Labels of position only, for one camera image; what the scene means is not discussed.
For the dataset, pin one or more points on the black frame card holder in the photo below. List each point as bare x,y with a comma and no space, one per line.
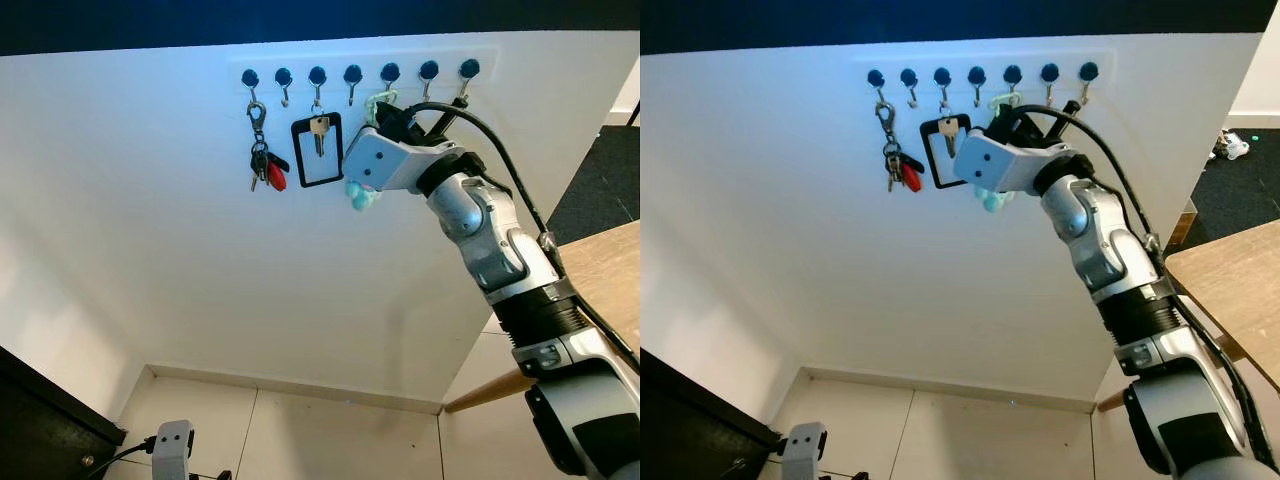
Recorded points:
295,121
925,123

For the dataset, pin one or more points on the black cabinet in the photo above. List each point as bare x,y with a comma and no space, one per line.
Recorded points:
40,430
690,430

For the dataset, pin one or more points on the black foam floor mat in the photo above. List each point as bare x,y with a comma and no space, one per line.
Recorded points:
1230,195
605,175

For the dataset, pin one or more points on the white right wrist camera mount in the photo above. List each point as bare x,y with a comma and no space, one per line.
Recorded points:
1000,160
385,160

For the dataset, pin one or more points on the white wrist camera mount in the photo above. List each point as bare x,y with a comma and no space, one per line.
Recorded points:
172,450
805,450
1000,160
385,160

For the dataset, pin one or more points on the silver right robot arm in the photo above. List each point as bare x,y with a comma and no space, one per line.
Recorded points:
1100,240
490,240

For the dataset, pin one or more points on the small white toy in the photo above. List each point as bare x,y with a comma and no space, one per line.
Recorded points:
1235,148

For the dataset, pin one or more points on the single silver key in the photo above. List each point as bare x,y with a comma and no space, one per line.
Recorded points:
948,128
319,128

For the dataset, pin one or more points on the light wooden table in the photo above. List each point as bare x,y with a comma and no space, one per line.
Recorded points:
610,270
1240,290

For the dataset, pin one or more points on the white hook rail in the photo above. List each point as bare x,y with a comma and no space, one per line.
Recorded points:
930,60
300,57

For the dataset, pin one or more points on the key bunch with red fob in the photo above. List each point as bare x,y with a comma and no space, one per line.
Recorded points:
276,178
910,177

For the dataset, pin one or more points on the black-headed metal hook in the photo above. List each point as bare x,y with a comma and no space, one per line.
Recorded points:
942,75
1088,70
428,69
908,76
976,74
250,77
1049,72
875,77
283,75
1012,73
468,68
352,72
317,74
390,71

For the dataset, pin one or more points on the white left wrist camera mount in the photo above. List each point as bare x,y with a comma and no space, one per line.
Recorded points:
805,450
172,450

